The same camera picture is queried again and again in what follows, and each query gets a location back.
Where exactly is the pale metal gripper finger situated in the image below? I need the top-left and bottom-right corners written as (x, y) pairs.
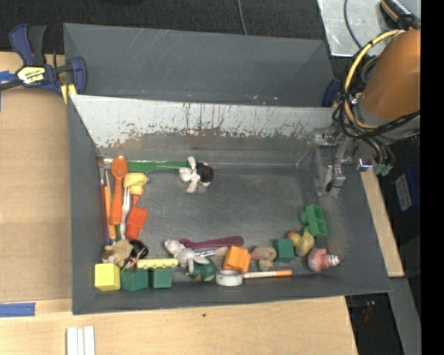
top-left (311, 126), bottom-right (341, 147)
top-left (316, 162), bottom-right (347, 198)

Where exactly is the green plastic knife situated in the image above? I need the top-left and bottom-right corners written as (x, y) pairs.
top-left (127, 159), bottom-right (193, 174)

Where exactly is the pink toy figure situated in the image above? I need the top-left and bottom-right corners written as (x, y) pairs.
top-left (307, 247), bottom-right (343, 273)

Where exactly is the green toy brick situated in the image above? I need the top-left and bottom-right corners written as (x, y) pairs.
top-left (300, 203), bottom-right (329, 239)

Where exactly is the red-orange toy block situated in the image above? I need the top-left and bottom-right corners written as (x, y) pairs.
top-left (124, 204), bottom-right (149, 241)

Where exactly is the white toy rabbit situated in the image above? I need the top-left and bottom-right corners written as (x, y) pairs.
top-left (164, 239), bottom-right (211, 274)

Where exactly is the black and white toy animal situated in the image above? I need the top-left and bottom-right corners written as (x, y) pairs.
top-left (178, 155), bottom-right (215, 195)

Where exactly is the yellow cube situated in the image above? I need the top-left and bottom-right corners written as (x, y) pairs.
top-left (93, 262), bottom-right (121, 292)

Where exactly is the yellow rubber duck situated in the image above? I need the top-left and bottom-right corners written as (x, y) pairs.
top-left (286, 229), bottom-right (316, 257)

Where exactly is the green block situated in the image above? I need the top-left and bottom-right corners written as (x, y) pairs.
top-left (149, 267), bottom-right (172, 289)
top-left (120, 267), bottom-right (150, 292)

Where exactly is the grey metal bin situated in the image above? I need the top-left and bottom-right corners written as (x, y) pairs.
top-left (62, 22), bottom-right (393, 316)

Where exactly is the white tape roll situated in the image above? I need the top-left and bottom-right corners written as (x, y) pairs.
top-left (215, 268), bottom-right (244, 288)

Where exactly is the orange and white pen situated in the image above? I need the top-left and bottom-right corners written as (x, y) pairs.
top-left (242, 269), bottom-right (294, 280)

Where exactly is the dark green cube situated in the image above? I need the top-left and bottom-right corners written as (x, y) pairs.
top-left (273, 237), bottom-right (296, 263)

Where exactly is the small yellow toy duck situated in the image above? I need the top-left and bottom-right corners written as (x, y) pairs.
top-left (122, 172), bottom-right (149, 197)

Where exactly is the beige pretzel toy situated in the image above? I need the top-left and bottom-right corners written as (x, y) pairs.
top-left (250, 246), bottom-right (278, 272)

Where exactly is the orange block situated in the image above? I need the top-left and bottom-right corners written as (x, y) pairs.
top-left (222, 246), bottom-right (252, 274)

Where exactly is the purple plastic spoon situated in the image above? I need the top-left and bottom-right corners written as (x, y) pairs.
top-left (176, 235), bottom-right (246, 250)

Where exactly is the beige toy animal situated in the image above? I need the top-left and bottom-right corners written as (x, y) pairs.
top-left (101, 239), bottom-right (135, 268)

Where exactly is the black round toy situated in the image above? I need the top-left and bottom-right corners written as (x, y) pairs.
top-left (129, 239), bottom-right (149, 260)

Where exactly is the dark green round toy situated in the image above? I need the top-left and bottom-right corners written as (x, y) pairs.
top-left (188, 262), bottom-right (218, 283)

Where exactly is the white plastic fork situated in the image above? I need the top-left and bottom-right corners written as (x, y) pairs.
top-left (119, 186), bottom-right (131, 237)

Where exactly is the orange plastic spoon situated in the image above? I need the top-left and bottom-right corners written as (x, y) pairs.
top-left (109, 155), bottom-right (129, 226)

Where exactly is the yellow-green long toy brick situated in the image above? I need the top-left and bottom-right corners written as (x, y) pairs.
top-left (136, 257), bottom-right (180, 271)

